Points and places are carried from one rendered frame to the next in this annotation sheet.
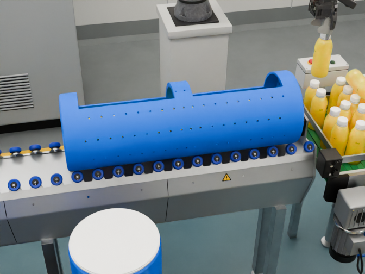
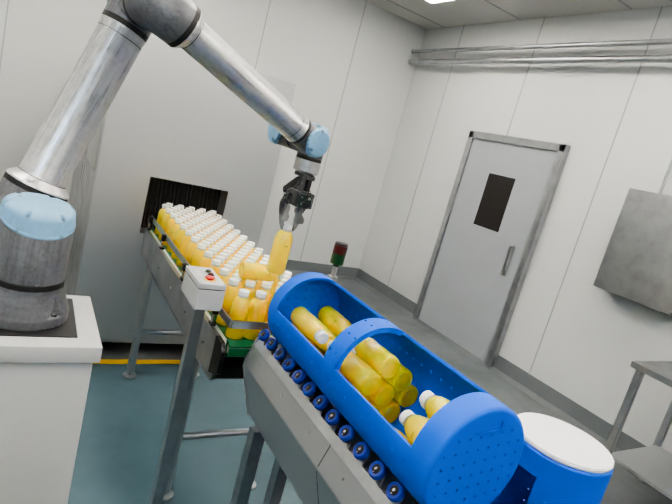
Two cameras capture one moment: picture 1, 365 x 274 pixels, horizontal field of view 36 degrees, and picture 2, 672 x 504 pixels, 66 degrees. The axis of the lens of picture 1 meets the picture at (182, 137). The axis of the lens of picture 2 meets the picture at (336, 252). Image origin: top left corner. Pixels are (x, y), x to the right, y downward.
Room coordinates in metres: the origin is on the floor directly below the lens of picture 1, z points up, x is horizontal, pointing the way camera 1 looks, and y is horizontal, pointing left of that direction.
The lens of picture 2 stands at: (2.39, 1.24, 1.66)
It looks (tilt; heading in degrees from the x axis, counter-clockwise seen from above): 11 degrees down; 250
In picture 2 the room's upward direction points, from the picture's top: 15 degrees clockwise
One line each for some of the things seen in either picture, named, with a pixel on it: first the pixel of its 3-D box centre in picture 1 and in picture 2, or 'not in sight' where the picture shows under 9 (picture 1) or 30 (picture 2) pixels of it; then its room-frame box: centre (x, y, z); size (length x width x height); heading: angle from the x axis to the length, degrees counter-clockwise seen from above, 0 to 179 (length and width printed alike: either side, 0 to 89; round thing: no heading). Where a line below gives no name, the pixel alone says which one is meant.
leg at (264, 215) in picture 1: (262, 232); (239, 502); (1.90, -0.39, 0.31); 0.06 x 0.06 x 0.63; 12
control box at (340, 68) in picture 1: (321, 71); (203, 287); (2.18, -0.61, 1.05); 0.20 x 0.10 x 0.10; 102
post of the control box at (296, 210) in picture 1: (304, 166); (174, 419); (2.18, -0.61, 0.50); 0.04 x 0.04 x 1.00; 12
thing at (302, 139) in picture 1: (299, 126); not in sight; (1.85, -0.47, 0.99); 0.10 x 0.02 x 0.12; 12
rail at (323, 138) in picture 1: (317, 128); (281, 326); (1.87, -0.55, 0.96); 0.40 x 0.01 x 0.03; 12
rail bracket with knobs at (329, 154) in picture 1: (328, 163); not in sight; (1.66, -0.56, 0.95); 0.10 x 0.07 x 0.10; 12
